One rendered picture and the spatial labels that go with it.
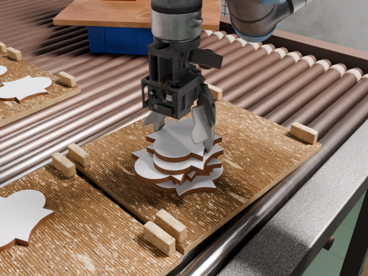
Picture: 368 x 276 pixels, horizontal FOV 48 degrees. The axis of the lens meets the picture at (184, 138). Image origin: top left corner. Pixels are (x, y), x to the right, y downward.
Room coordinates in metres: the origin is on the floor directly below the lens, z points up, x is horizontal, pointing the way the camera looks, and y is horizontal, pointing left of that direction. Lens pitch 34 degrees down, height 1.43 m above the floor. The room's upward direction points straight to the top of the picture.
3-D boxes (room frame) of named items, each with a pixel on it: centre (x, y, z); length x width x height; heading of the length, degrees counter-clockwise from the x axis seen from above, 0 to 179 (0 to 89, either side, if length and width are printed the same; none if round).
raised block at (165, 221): (0.47, 0.02, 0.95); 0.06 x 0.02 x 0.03; 44
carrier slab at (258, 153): (0.71, -0.02, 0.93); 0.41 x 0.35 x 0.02; 134
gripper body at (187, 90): (0.60, 0.01, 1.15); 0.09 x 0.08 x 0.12; 148
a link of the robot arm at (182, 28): (0.61, 0.01, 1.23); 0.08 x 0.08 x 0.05
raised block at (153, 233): (0.45, 0.04, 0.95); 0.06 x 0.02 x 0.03; 46
